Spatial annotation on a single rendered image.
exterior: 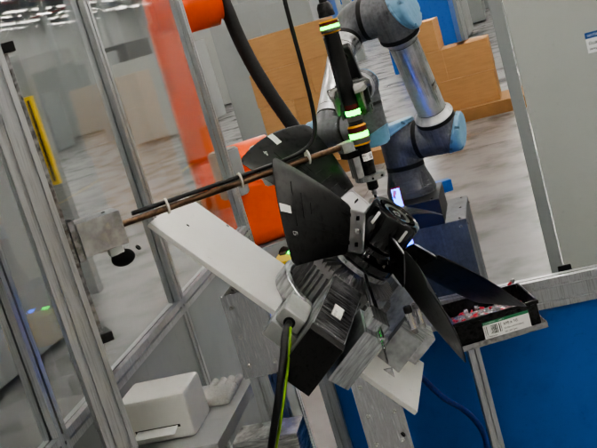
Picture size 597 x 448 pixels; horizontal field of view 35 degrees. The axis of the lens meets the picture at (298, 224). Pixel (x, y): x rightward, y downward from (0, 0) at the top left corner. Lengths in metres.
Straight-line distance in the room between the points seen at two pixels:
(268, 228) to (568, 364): 3.64
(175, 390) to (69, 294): 0.40
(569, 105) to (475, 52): 7.45
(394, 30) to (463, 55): 8.74
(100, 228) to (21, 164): 0.20
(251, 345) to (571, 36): 2.21
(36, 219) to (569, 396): 1.53
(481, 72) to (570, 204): 7.43
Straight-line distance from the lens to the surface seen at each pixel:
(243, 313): 2.13
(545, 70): 3.95
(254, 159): 2.17
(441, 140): 2.84
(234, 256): 2.14
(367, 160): 2.16
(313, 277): 2.08
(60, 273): 1.94
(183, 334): 2.82
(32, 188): 1.92
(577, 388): 2.74
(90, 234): 1.95
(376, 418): 2.18
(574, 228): 4.08
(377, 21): 2.66
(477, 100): 11.44
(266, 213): 6.08
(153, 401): 2.22
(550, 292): 2.62
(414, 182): 2.90
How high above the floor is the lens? 1.69
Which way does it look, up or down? 12 degrees down
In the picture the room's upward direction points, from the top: 16 degrees counter-clockwise
